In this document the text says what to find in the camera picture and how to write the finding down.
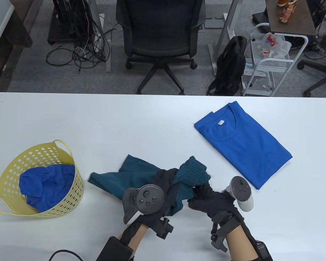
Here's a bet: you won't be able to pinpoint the person's right hand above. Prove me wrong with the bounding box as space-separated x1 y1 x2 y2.
187 182 244 232

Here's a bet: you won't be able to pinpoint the person's left hand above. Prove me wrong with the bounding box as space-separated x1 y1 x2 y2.
122 169 180 246

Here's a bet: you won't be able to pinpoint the teal shorts clothes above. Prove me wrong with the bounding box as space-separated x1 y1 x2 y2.
87 154 212 216

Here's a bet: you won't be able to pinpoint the blue t-shirt clothes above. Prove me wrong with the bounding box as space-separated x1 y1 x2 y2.
194 101 293 190

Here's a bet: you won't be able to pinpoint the yellow perforated laundry basket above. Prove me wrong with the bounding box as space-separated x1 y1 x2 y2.
0 139 84 219

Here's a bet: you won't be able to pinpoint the blue towel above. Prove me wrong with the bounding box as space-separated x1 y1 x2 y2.
19 164 76 213

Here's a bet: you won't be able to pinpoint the person's right forearm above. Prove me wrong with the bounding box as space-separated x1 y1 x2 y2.
225 223 258 261

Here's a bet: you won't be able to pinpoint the person's left forearm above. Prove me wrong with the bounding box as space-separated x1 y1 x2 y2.
120 226 150 254

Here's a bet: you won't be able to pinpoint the grey white handheld controller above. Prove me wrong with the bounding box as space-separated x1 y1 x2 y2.
122 184 165 225
224 176 254 212

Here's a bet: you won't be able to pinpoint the black backpack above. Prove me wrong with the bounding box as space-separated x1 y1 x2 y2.
206 35 247 96

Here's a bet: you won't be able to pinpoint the white metal utility cart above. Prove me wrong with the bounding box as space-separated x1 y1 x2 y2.
242 23 309 97

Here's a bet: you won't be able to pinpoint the white desk leg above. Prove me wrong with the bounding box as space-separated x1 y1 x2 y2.
99 14 112 72

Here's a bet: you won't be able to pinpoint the black mesh office chair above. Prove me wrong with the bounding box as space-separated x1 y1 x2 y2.
115 0 207 95

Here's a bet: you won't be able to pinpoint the black swivel chair base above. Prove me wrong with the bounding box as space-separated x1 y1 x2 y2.
297 26 326 98

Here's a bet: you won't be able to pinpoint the white plastic bag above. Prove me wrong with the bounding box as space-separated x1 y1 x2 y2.
251 32 291 59

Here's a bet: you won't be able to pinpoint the silver metal desk leg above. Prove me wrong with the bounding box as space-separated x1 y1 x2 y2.
208 0 239 75

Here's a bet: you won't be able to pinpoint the grey desk foot plate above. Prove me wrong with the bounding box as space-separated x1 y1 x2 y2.
204 18 225 29

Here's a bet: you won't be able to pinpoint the black computer cabinet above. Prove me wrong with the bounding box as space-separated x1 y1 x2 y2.
48 0 94 45

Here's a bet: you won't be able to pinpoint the brown side table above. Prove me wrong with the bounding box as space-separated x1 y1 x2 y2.
265 0 317 36

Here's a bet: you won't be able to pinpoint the dark wooden desk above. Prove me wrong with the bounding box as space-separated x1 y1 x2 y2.
0 0 33 91

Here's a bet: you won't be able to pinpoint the black glove bracket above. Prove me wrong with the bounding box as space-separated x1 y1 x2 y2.
154 217 175 240
211 212 243 253

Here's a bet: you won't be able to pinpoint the black strapped wrist camera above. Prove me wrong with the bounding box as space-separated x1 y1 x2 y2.
254 241 273 261

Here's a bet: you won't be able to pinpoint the black box wrist camera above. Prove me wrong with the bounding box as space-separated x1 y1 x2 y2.
96 236 134 261

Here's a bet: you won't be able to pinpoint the tangled black cable bundle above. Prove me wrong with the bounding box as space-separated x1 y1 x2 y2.
46 0 112 72

